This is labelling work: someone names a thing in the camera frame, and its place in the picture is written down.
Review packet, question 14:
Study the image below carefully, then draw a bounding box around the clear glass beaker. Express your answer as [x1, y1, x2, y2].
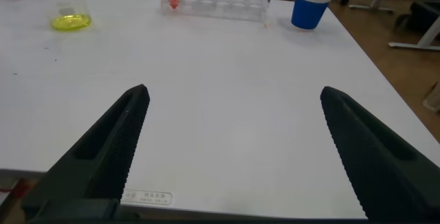
[29, 0, 93, 32]

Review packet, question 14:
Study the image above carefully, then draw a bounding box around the beige plastic stool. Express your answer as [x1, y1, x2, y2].
[422, 81, 440, 111]

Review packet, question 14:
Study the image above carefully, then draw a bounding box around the white standing desk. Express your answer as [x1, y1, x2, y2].
[349, 0, 440, 52]

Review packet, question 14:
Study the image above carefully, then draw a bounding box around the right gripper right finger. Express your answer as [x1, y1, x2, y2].
[319, 85, 440, 222]

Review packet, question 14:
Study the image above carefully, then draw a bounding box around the blue white paper cup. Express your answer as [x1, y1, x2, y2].
[290, 0, 338, 31]

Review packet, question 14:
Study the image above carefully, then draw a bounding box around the white table label sticker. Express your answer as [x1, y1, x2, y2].
[122, 188, 173, 206]

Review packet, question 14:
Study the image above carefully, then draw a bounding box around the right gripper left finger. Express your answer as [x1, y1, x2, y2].
[21, 83, 151, 218]

